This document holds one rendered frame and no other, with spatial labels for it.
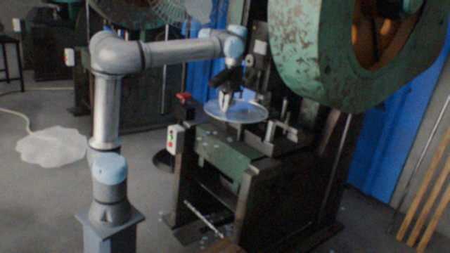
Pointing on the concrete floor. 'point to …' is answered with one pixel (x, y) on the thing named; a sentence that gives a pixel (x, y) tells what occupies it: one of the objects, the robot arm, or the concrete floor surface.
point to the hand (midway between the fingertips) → (223, 109)
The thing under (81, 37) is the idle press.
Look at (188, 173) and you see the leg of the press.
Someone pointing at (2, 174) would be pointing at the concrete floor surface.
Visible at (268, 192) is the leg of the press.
